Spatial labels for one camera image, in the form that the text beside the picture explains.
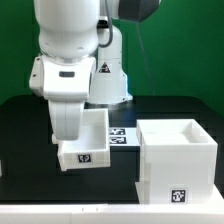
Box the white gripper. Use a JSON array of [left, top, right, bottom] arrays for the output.
[[48, 101, 84, 141]]

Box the white drawer with knob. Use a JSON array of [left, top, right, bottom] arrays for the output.
[[52, 108, 111, 171]]

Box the white drawer cabinet frame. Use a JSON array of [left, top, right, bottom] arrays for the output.
[[136, 119, 218, 204]]

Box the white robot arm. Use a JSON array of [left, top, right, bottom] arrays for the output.
[[29, 0, 161, 141]]

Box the white marker sheet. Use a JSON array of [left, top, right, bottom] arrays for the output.
[[109, 127, 139, 146]]

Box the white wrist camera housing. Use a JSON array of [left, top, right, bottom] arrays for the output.
[[29, 55, 96, 102]]

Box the white L-shaped border wall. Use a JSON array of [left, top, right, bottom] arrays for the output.
[[0, 187, 224, 224]]

